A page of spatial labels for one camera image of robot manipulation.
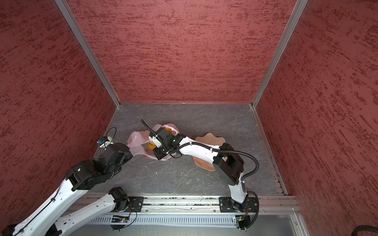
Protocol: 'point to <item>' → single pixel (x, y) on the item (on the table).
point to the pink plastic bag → (138, 141)
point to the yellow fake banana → (151, 145)
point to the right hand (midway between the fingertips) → (156, 157)
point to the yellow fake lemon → (169, 130)
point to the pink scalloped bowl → (210, 139)
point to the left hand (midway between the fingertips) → (129, 153)
